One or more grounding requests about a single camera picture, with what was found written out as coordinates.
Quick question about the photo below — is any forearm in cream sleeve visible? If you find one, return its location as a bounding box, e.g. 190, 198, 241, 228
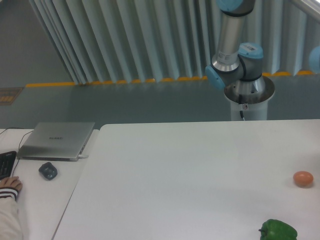
0, 187, 23, 240

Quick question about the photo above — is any person's hand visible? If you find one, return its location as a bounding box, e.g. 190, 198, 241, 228
0, 176, 23, 193

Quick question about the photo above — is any green bell pepper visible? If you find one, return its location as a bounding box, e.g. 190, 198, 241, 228
258, 219, 298, 240

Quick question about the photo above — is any silver closed laptop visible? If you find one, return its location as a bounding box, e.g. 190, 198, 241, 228
17, 122, 95, 162

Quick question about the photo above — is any aluminium frame beam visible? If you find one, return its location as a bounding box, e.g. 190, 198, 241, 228
291, 0, 320, 20

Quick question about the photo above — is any brown egg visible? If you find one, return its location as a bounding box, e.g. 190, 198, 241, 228
293, 171, 314, 187

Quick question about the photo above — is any black laptop cable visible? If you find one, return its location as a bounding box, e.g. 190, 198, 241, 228
0, 126, 35, 178

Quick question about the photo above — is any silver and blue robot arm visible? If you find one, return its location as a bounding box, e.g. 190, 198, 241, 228
205, 0, 320, 103

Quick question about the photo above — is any pleated grey curtain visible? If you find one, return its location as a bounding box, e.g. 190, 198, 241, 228
31, 0, 320, 85

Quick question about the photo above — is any dark grey computer mouse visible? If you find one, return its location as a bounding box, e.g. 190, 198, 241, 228
38, 162, 58, 181

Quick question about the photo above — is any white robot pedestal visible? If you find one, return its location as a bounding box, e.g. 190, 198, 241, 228
224, 76, 275, 121

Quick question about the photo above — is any black keyboard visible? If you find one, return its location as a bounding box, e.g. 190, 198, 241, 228
0, 151, 17, 180

